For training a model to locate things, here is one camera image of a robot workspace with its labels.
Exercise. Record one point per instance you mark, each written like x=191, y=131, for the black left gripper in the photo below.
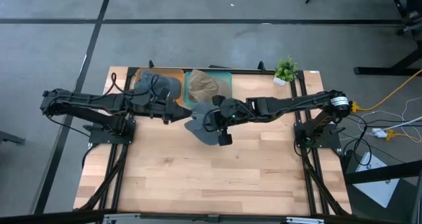
x=158, y=108

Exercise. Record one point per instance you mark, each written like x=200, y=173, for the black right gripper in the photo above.
x=227, y=112

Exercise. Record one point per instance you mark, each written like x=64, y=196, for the beige baseball cap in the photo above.
x=202, y=85

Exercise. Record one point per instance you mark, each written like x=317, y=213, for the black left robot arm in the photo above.
x=82, y=100

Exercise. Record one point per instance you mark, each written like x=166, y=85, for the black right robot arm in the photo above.
x=290, y=103

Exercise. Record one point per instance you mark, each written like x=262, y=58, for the orange plastic tray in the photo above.
x=181, y=97

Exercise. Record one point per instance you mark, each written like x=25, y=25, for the teal plastic tray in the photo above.
x=227, y=77

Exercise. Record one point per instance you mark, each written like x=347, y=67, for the small green potted plant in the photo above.
x=286, y=70

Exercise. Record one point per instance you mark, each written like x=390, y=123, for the white power strip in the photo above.
x=379, y=132

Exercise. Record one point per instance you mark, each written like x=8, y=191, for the black floor foot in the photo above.
x=11, y=137

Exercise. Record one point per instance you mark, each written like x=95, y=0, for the black beam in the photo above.
x=382, y=174

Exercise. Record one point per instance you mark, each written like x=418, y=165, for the white box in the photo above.
x=379, y=191

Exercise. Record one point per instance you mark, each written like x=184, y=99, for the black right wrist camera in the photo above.
x=225, y=140

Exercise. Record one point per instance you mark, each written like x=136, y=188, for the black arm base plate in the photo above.
x=99, y=139
x=331, y=141

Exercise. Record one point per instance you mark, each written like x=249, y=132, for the black aluminium table frame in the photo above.
x=307, y=184

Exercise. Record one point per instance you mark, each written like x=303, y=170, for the silver metal bracket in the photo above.
x=305, y=220
x=122, y=218

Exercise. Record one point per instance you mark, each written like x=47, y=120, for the black frame crossbar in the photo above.
x=49, y=219

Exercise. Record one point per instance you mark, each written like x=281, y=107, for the black desk frame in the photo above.
x=379, y=71

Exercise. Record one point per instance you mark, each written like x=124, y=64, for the gray post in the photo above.
x=417, y=204

